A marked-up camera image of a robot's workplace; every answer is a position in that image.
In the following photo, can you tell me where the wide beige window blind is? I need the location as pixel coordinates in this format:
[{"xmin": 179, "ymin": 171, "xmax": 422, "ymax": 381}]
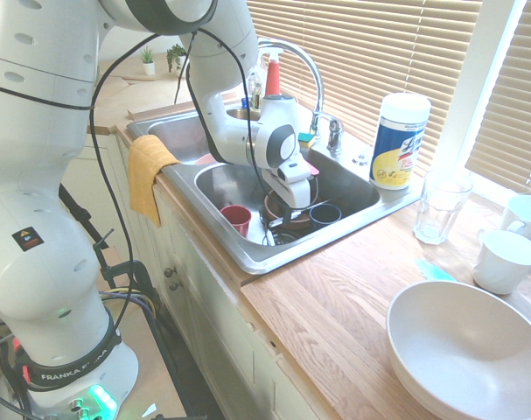
[{"xmin": 246, "ymin": 0, "xmax": 483, "ymax": 176}]

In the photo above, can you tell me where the yellow liquid soap bottle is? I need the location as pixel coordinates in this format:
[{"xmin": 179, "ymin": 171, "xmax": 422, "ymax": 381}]
[{"xmin": 249, "ymin": 82, "xmax": 264, "ymax": 116}]

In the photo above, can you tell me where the cream kitchen cabinet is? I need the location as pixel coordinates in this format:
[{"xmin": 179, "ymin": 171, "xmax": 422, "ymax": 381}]
[{"xmin": 115, "ymin": 130, "xmax": 334, "ymax": 420}]

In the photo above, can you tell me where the red spray bottle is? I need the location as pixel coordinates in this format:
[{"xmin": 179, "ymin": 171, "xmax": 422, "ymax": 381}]
[{"xmin": 262, "ymin": 46, "xmax": 286, "ymax": 97}]

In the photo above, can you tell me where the stainless steel double sink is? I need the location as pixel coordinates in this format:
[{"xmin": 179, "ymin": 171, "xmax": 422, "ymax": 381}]
[{"xmin": 125, "ymin": 107, "xmax": 423, "ymax": 276}]

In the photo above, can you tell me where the yellow dish towel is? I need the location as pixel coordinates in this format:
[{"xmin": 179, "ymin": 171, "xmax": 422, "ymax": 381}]
[{"xmin": 127, "ymin": 134, "xmax": 182, "ymax": 228}]

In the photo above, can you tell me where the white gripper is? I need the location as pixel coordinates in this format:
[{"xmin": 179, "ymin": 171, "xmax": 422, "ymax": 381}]
[{"xmin": 263, "ymin": 161, "xmax": 314, "ymax": 229}]

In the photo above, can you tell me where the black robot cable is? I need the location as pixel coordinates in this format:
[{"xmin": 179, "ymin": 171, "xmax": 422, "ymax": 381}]
[{"xmin": 87, "ymin": 33, "xmax": 161, "ymax": 338}]

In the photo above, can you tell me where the small trailing potted plant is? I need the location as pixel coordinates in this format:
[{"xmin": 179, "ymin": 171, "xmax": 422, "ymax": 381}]
[{"xmin": 165, "ymin": 43, "xmax": 190, "ymax": 74}]

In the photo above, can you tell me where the black clamp stand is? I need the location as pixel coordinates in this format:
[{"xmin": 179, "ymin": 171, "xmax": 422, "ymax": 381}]
[{"xmin": 59, "ymin": 183, "xmax": 192, "ymax": 420}]

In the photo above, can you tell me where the clear pump soap bottle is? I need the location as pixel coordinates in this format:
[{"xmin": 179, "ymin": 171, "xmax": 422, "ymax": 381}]
[{"xmin": 241, "ymin": 64, "xmax": 266, "ymax": 110}]

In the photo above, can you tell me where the chrome gooseneck faucet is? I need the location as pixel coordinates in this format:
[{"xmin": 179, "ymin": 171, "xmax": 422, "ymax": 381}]
[{"xmin": 256, "ymin": 38, "xmax": 336, "ymax": 132}]

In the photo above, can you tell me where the coloured wire bundle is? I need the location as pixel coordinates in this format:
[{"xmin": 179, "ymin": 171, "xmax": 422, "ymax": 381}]
[{"xmin": 99, "ymin": 286, "xmax": 161, "ymax": 325}]

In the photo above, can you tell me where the dark blue mug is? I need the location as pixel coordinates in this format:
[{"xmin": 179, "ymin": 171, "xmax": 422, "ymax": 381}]
[{"xmin": 309, "ymin": 204, "xmax": 343, "ymax": 227}]

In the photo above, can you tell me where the brown wooden bowl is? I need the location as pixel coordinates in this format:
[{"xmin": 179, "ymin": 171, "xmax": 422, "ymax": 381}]
[{"xmin": 263, "ymin": 194, "xmax": 318, "ymax": 233}]

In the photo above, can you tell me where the clear drinking glass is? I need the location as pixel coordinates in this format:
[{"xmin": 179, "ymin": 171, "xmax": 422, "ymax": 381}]
[{"xmin": 413, "ymin": 169, "xmax": 474, "ymax": 245}]

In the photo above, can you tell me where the large white bowl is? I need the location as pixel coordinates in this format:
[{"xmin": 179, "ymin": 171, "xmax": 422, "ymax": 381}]
[{"xmin": 386, "ymin": 280, "xmax": 531, "ymax": 420}]

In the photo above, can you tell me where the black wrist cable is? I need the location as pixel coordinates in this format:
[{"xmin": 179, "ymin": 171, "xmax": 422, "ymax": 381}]
[{"xmin": 194, "ymin": 25, "xmax": 275, "ymax": 202}]

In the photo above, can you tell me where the small plant white pot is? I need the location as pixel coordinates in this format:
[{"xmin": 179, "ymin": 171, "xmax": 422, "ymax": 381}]
[{"xmin": 138, "ymin": 45, "xmax": 157, "ymax": 76}]

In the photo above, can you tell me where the white ceramic mug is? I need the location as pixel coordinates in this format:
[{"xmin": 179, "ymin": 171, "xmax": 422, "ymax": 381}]
[
  {"xmin": 500, "ymin": 194, "xmax": 531, "ymax": 268},
  {"xmin": 472, "ymin": 229, "xmax": 531, "ymax": 295}
]

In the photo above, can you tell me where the Lysol wipes canister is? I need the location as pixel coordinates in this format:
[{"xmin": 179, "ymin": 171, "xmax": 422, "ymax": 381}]
[{"xmin": 369, "ymin": 92, "xmax": 432, "ymax": 192}]

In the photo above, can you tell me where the red cup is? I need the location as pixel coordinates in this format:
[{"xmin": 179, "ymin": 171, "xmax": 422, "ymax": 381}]
[{"xmin": 220, "ymin": 204, "xmax": 253, "ymax": 239}]

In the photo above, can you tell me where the teal plastic utensil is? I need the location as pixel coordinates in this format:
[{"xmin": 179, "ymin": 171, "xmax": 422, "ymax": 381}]
[{"xmin": 413, "ymin": 257, "xmax": 458, "ymax": 284}]

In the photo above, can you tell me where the chrome faucet handle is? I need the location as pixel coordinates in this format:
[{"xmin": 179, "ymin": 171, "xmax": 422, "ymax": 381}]
[{"xmin": 325, "ymin": 116, "xmax": 346, "ymax": 154}]

